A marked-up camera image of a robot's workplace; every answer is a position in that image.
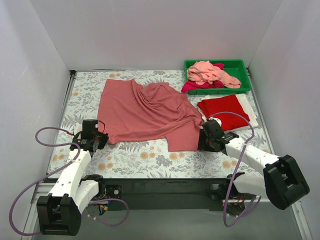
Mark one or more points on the folded white t shirt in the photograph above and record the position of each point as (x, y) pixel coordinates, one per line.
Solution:
(246, 106)

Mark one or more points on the magenta t shirt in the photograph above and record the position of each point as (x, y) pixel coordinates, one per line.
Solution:
(188, 85)

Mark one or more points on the folded red t shirt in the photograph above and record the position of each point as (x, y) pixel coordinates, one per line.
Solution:
(225, 112)

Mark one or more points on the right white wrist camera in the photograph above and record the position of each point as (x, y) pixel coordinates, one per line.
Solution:
(216, 119)

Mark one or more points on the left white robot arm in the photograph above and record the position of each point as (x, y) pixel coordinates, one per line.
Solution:
(67, 185)

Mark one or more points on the floral patterned table mat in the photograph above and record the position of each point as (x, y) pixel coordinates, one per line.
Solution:
(145, 159)

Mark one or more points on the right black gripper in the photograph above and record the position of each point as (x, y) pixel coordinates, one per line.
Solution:
(202, 140)

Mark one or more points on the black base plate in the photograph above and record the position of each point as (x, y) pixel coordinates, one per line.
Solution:
(133, 194)

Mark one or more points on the peach t shirt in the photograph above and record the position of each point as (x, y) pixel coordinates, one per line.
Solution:
(204, 72)

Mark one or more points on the aluminium frame rail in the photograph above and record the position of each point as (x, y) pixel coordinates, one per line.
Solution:
(266, 222)

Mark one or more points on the dusty pink t shirt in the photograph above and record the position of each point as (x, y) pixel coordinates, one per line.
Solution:
(131, 112)

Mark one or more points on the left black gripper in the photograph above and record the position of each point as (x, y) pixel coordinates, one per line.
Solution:
(102, 140)

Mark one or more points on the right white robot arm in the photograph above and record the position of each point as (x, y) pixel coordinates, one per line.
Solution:
(280, 179)

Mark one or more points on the green plastic bin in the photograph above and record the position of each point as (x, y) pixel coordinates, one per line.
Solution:
(235, 68)

